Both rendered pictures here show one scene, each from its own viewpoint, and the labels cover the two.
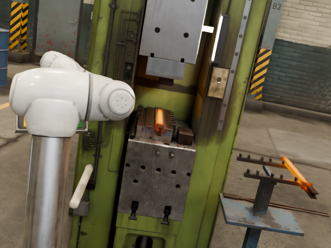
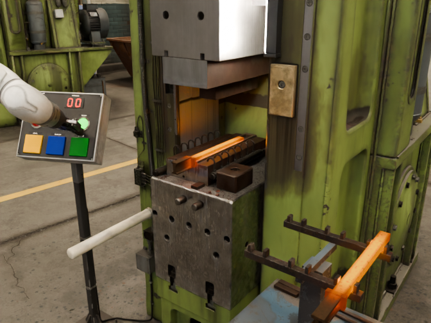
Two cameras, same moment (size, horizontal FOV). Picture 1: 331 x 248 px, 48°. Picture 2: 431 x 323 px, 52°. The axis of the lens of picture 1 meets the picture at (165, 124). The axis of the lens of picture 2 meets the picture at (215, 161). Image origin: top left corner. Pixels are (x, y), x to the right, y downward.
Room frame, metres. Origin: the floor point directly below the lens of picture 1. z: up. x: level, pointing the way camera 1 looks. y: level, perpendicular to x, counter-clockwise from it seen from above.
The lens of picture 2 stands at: (0.85, -1.02, 1.55)
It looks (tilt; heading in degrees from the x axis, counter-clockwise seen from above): 20 degrees down; 40
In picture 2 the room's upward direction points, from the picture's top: straight up
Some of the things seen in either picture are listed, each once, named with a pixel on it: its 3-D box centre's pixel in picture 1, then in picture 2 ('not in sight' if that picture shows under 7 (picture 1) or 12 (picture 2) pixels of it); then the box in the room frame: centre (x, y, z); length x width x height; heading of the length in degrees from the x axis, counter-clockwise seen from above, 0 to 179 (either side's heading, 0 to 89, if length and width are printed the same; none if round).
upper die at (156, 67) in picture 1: (164, 63); (219, 65); (2.17, 0.07, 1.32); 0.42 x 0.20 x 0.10; 4
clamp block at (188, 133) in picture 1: (184, 136); (235, 177); (2.03, -0.12, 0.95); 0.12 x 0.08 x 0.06; 4
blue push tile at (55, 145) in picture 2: not in sight; (56, 145); (1.73, 0.54, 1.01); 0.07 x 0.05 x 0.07; 119
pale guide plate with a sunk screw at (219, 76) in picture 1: (217, 82); (282, 90); (2.11, -0.25, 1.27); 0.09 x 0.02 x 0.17; 94
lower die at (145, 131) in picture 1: (154, 121); (219, 154); (2.17, 0.07, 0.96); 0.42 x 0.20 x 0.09; 4
